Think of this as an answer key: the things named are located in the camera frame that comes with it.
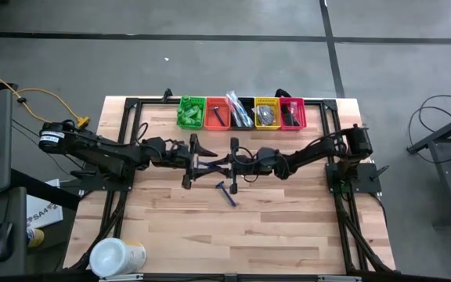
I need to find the toothbrush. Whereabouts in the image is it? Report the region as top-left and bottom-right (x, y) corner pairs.
(227, 101), (242, 129)
(225, 90), (246, 128)
(231, 97), (254, 128)
(236, 105), (256, 129)

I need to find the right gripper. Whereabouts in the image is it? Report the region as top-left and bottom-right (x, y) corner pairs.
(209, 136), (277, 196)

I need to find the yellow plastic basket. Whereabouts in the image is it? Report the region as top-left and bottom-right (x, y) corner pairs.
(253, 96), (281, 131)

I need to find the black computer mouse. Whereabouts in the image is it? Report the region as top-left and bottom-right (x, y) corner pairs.
(0, 222), (15, 262)

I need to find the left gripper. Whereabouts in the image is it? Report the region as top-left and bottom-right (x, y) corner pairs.
(151, 133), (218, 190)

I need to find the green plastic basket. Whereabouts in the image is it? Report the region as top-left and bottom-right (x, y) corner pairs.
(176, 96), (207, 130)

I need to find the white wipes canister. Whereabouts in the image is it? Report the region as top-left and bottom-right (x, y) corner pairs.
(88, 237), (147, 279)

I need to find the round black item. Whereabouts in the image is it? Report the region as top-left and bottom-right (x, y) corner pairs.
(259, 107), (278, 127)
(256, 106), (276, 126)

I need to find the long black comb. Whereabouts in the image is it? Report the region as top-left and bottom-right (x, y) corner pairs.
(280, 103), (294, 126)

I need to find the yellow capped bottle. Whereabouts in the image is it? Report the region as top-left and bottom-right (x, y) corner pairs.
(25, 227), (45, 248)

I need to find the black metal side stand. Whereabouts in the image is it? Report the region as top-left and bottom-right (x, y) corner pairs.
(406, 107), (451, 229)

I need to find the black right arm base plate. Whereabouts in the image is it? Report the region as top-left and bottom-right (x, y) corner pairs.
(324, 161), (384, 196)

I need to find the black metal table frame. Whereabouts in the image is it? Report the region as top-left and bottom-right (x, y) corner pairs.
(68, 88), (397, 275)

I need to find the orange plastic basket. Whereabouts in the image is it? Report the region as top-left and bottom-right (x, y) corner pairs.
(204, 96), (233, 131)

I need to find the black plastic basket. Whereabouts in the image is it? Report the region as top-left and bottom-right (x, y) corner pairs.
(229, 96), (256, 131)

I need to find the red plastic basket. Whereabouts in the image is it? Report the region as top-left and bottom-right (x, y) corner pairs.
(278, 97), (308, 132)

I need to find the blue disposable razor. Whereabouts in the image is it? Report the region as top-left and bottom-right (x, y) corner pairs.
(211, 106), (226, 127)
(215, 180), (237, 208)
(198, 159), (223, 170)

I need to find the white cardboard box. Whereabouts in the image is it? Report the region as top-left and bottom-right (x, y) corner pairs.
(25, 179), (64, 230)

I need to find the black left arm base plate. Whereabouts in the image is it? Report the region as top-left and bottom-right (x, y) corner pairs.
(78, 159), (137, 193)

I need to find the dark grey side desk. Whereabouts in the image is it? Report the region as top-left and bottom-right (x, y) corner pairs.
(0, 186), (29, 277)

